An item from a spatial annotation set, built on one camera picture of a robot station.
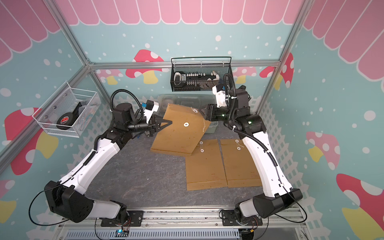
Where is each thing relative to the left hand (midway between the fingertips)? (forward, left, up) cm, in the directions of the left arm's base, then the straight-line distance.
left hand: (170, 124), depth 68 cm
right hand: (+5, -15, +6) cm, 17 cm away
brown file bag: (-2, -4, -7) cm, 8 cm away
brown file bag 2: (-5, -17, -35) cm, 40 cm away
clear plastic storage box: (+33, -11, -14) cm, 38 cm away
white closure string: (+9, -40, -34) cm, 53 cm away
